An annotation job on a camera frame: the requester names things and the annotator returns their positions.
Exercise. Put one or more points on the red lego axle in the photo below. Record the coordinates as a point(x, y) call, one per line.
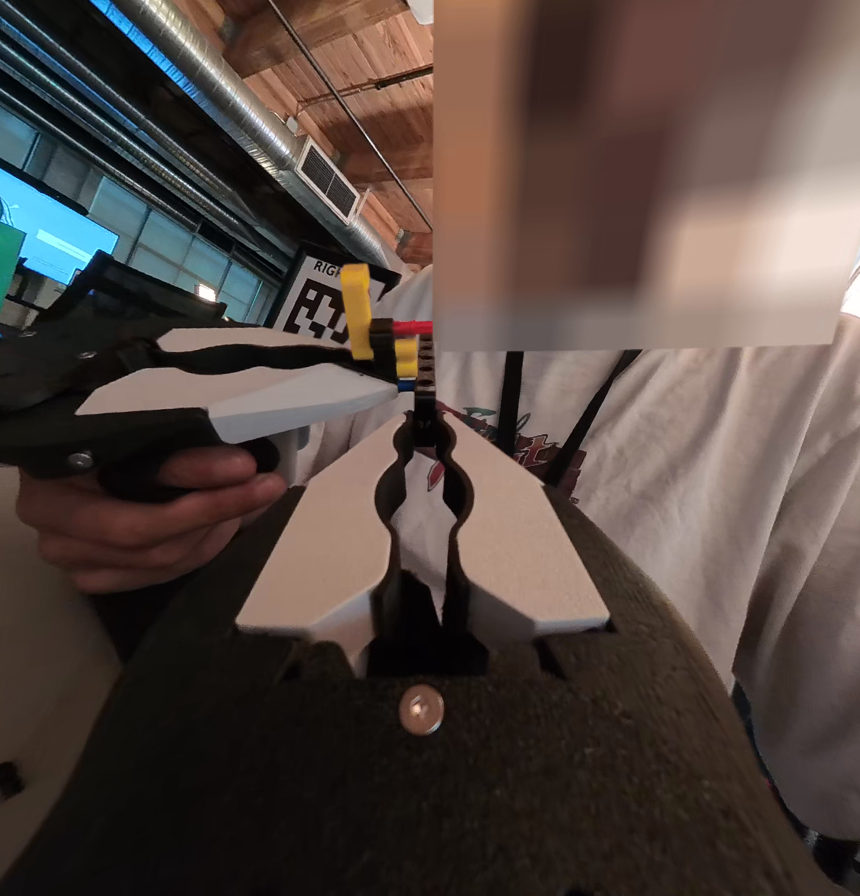
point(412, 326)

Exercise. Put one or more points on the black lego connector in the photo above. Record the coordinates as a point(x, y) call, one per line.
point(382, 343)

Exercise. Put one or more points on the air vent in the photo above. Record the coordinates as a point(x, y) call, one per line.
point(328, 180)

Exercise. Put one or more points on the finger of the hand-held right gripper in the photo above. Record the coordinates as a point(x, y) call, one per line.
point(262, 402)
point(241, 339)

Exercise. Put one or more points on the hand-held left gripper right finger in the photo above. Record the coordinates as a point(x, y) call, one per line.
point(528, 560)

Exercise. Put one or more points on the yellow lego angled beam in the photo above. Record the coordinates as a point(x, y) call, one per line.
point(360, 308)

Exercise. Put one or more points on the square code card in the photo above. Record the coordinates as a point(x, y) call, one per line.
point(318, 308)

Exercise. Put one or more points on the person's right hand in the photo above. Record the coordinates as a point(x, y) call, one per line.
point(136, 532)

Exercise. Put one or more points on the black monitor screen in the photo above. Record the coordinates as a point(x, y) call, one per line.
point(52, 231)

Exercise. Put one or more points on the black lego frame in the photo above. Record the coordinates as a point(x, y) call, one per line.
point(426, 392)

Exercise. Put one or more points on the metal air duct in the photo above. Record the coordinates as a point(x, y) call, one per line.
point(213, 84)

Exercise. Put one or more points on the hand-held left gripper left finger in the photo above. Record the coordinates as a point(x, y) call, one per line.
point(325, 560)

